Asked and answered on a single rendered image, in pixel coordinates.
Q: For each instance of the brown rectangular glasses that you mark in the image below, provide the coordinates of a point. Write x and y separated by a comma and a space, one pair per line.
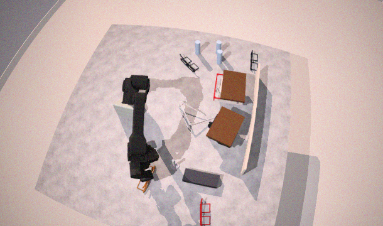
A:
143, 185

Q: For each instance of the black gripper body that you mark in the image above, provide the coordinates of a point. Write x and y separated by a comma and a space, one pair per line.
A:
147, 174

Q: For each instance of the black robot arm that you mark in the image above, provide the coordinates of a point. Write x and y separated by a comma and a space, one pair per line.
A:
137, 146

